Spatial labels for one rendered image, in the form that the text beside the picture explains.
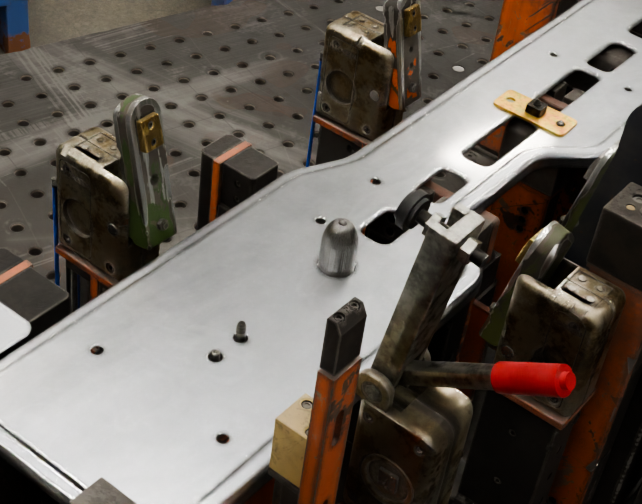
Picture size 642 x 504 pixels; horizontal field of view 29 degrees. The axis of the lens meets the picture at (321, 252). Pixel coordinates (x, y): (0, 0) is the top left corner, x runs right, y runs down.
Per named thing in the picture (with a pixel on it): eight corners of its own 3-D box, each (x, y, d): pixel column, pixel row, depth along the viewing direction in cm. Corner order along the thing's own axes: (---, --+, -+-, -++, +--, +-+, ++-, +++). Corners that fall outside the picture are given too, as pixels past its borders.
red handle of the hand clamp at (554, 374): (396, 343, 92) (582, 349, 81) (406, 369, 93) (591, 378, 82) (362, 373, 89) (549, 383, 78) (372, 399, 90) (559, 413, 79)
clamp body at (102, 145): (100, 369, 137) (99, 103, 115) (179, 425, 132) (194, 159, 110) (37, 413, 131) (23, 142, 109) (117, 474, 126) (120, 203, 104)
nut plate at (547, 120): (491, 104, 131) (493, 94, 130) (509, 90, 133) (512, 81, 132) (561, 138, 127) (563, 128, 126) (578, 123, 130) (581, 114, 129)
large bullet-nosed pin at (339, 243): (330, 261, 111) (339, 203, 107) (359, 278, 110) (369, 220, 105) (308, 278, 109) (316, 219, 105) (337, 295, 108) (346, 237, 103)
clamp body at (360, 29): (317, 238, 158) (352, -7, 136) (395, 284, 153) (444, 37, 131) (271, 271, 152) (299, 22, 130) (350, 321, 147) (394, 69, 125)
